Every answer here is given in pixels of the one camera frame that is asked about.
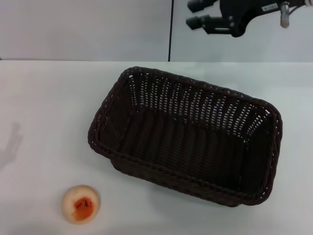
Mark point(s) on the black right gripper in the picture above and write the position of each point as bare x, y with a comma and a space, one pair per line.
236, 14

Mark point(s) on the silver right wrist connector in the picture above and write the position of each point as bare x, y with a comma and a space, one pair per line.
284, 16

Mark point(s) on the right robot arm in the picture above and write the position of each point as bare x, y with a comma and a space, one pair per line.
267, 7

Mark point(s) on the black vertical wall strip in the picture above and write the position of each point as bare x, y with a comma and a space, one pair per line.
170, 29

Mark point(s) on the round bun with orange centre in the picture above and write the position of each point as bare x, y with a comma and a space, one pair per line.
81, 204

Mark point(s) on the dark brown woven basket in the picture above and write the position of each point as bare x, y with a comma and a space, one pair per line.
185, 147

